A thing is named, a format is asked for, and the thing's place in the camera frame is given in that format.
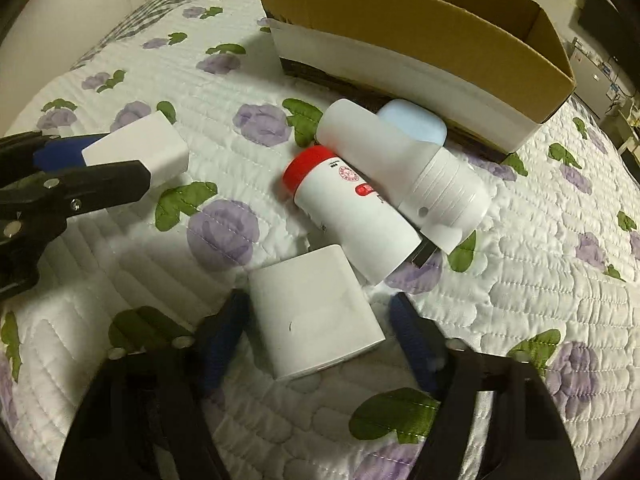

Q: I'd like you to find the white plug charger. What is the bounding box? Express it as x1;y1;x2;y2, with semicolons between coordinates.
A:
81;112;189;188

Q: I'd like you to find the floral quilted bedspread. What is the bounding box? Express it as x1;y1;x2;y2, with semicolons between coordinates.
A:
1;0;639;479

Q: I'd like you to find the open cardboard box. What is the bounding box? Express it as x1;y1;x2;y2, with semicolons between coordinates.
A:
260;0;576;153

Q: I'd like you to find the white translucent bottle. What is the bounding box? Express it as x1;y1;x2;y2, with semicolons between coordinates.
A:
316;99;490;254

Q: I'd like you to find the light blue earbud case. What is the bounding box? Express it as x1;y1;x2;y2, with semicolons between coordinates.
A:
376;99;448;146

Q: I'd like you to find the red cap white bottle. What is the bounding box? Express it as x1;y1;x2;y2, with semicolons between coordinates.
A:
282;145;421;285

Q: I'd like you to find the black wall television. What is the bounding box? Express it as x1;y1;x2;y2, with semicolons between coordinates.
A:
578;0;636;60

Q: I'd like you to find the grey mini fridge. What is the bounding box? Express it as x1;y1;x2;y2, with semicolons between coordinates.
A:
570;37;620;119

